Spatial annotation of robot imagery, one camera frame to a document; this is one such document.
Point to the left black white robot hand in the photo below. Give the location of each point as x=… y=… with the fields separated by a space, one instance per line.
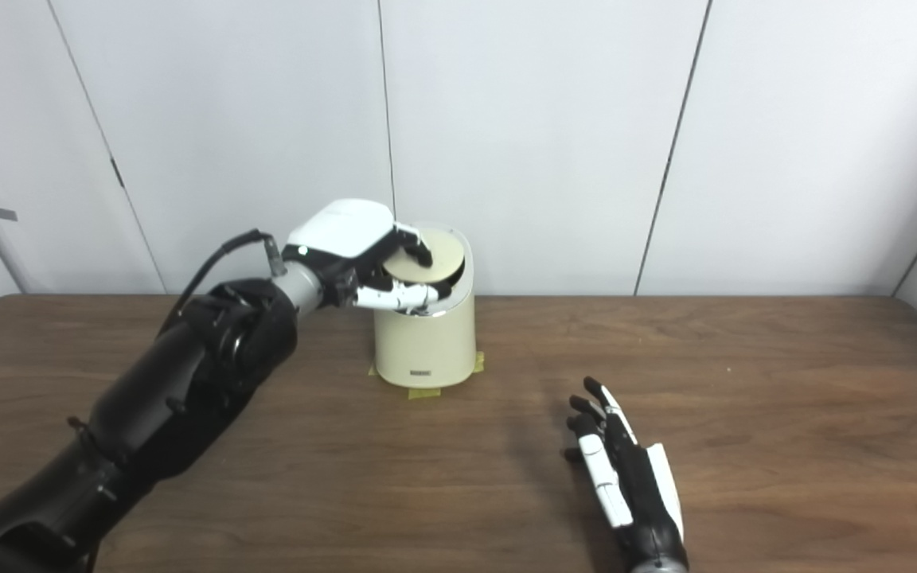
x=343 y=231

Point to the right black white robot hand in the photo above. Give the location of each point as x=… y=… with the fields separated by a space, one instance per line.
x=641 y=485

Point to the cream-colored lidded bin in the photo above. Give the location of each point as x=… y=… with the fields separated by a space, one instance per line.
x=427 y=342

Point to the wide yellow tape piece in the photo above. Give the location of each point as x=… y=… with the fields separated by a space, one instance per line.
x=424 y=393

